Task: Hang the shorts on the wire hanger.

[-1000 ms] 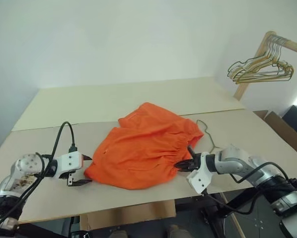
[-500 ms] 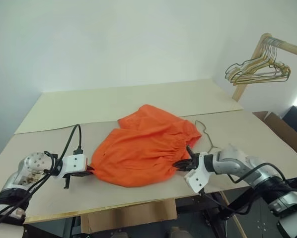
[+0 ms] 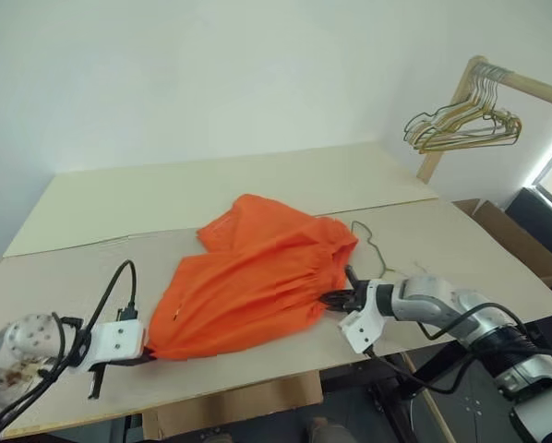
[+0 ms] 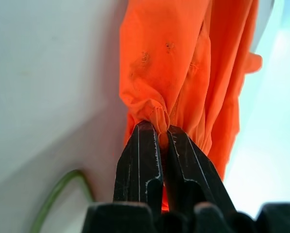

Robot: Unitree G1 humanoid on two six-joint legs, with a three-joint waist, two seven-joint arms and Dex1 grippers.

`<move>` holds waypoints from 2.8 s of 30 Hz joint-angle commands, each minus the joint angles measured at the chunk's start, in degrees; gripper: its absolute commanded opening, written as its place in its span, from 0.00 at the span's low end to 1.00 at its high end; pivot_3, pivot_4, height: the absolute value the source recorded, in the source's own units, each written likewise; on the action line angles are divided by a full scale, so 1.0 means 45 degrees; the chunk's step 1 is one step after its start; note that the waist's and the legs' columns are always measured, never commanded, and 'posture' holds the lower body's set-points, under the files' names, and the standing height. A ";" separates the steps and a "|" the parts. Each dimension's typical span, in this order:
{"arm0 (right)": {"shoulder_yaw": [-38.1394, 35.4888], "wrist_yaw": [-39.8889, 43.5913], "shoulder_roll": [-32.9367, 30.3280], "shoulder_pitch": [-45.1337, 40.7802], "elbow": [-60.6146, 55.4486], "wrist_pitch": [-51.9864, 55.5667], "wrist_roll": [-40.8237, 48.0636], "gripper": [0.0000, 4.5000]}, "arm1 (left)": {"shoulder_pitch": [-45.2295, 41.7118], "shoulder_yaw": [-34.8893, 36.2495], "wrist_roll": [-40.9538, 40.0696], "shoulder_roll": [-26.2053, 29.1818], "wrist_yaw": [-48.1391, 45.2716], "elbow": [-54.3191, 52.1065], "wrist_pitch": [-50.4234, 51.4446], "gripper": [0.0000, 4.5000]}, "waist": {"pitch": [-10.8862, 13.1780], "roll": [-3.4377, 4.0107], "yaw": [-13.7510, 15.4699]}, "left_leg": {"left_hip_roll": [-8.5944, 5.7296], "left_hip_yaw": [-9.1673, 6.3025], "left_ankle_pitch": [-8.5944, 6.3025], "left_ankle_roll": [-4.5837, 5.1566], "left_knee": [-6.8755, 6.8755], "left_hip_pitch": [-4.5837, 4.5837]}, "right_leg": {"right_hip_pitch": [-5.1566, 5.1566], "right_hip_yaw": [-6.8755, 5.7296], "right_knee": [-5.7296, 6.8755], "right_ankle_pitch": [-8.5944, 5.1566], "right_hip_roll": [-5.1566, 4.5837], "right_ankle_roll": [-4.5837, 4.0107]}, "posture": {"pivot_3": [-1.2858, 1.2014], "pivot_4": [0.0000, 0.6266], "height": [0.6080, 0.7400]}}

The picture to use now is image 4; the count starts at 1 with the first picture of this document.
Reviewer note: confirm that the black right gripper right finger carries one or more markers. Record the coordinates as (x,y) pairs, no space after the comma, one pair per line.
(188,170)

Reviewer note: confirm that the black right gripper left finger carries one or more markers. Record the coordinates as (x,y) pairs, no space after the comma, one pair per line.
(137,165)

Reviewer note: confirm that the orange shirt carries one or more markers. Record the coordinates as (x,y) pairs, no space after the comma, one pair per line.
(159,60)

